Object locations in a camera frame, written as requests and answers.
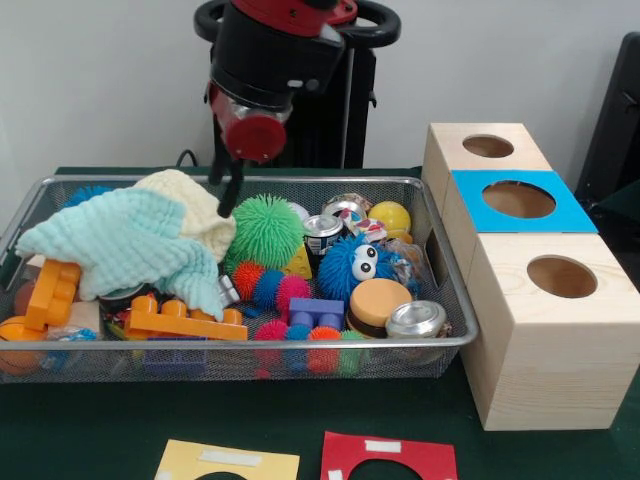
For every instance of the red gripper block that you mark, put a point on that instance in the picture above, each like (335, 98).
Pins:
(255, 137)

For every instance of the cream white cloth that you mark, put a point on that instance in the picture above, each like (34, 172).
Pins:
(197, 227)

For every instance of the mint green cloth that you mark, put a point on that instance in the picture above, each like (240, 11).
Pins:
(120, 245)

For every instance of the plain yellow ball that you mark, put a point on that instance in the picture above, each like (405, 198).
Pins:
(390, 217)

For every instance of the orange toy building brick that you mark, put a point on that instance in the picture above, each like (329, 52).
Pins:
(185, 325)
(50, 295)

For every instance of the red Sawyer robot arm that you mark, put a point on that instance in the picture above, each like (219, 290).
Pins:
(280, 50)

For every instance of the yellow card with round hole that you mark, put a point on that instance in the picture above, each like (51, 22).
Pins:
(175, 460)

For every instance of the red card with round hole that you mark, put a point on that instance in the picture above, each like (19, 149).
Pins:
(340, 455)

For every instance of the wooden box with three holes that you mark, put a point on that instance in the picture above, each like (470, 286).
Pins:
(550, 360)

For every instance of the green fuzzy ball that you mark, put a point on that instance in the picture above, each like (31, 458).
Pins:
(267, 230)

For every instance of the blue label drink can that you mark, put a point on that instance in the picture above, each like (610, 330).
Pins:
(322, 235)

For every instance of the multicolour spiky caterpillar toy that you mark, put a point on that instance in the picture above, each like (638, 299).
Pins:
(272, 290)

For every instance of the blue fuzzy ball with eyes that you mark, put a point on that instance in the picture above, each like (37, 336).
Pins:
(340, 265)

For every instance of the blue toy building brick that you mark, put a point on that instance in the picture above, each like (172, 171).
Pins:
(315, 312)

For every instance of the toy burger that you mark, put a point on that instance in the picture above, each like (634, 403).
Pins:
(375, 300)

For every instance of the silver drink can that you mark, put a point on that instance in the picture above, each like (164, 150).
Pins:
(417, 320)

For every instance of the black chair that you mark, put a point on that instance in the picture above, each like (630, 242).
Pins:
(615, 125)

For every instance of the black pedestal with red base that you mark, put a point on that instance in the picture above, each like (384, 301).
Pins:
(325, 140)

